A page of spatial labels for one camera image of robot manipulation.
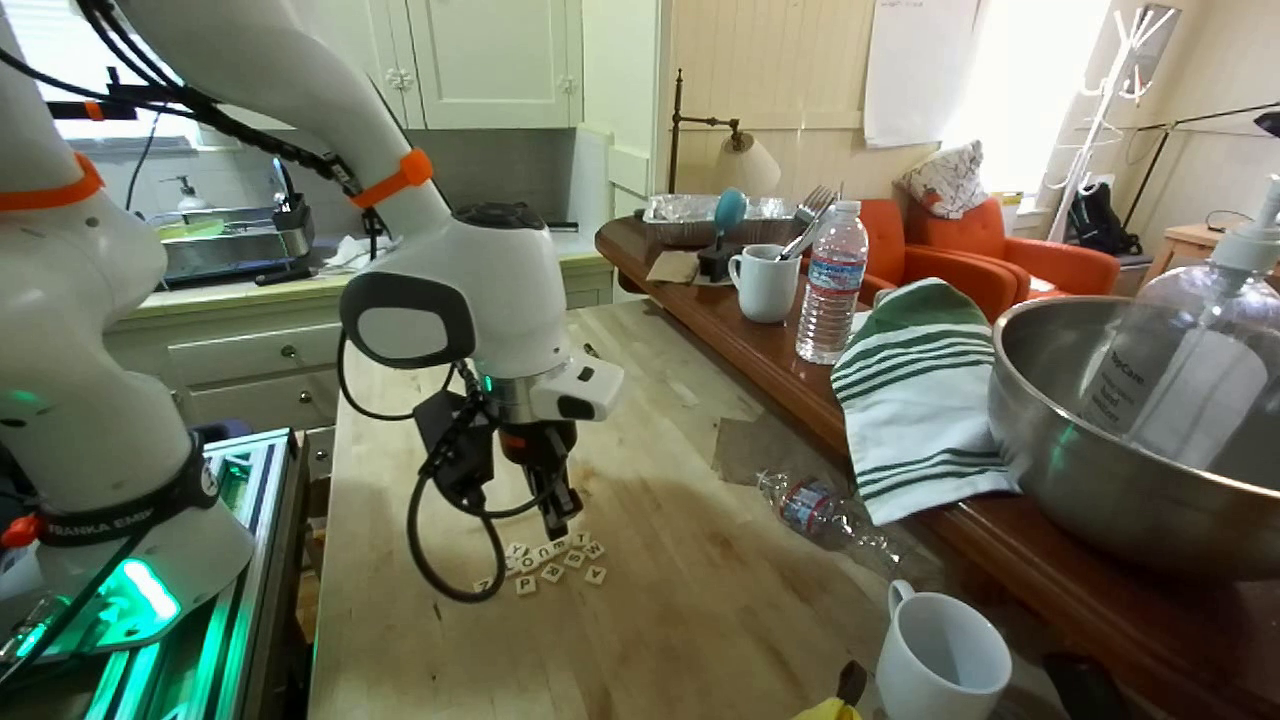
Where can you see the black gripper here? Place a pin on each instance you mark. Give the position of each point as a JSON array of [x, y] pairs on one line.
[[541, 454]]

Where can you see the letter tile E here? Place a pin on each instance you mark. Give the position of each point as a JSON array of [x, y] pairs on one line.
[[599, 573]]

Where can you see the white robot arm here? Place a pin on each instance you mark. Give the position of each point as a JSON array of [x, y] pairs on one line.
[[118, 473]]

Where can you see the crumpled plastic wrapper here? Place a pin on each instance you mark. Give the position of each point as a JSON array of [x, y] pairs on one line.
[[813, 508]]

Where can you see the white mug on counter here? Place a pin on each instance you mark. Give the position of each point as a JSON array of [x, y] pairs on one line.
[[767, 282]]

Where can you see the foil baking tray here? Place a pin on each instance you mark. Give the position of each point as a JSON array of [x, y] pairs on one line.
[[702, 211]]

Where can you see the yellow banana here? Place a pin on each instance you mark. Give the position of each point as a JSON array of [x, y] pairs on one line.
[[843, 703]]

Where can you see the clear plastic water bottle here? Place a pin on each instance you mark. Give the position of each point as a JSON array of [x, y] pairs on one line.
[[834, 276]]

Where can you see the brown wooden counter shelf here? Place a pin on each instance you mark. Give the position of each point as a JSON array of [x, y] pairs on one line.
[[1188, 650]]

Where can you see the green striped dish towel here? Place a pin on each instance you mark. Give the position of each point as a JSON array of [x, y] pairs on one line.
[[913, 394]]

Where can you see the brass desk lamp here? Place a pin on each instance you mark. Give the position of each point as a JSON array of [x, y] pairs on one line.
[[737, 160]]

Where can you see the white mug in foreground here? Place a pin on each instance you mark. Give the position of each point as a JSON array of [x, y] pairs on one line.
[[937, 659]]

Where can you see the orange armchair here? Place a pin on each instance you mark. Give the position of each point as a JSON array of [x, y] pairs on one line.
[[976, 253]]

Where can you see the white kitchen cabinet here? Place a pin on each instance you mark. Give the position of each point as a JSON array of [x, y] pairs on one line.
[[463, 61]]

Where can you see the patterned cushion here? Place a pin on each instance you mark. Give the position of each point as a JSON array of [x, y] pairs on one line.
[[950, 181]]

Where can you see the large steel mixing bowl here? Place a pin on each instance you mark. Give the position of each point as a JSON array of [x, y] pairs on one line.
[[1115, 492]]

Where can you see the clear soap pump bottle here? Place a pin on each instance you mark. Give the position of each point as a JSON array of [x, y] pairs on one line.
[[1180, 367]]

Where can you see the white coat rack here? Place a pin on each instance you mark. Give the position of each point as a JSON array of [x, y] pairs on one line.
[[1143, 35]]

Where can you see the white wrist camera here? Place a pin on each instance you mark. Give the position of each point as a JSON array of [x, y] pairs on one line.
[[578, 388]]

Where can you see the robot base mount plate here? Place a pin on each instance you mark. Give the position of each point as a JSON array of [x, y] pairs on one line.
[[162, 602]]

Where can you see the white wall paper sheet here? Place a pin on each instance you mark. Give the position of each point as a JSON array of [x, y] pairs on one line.
[[916, 61]]

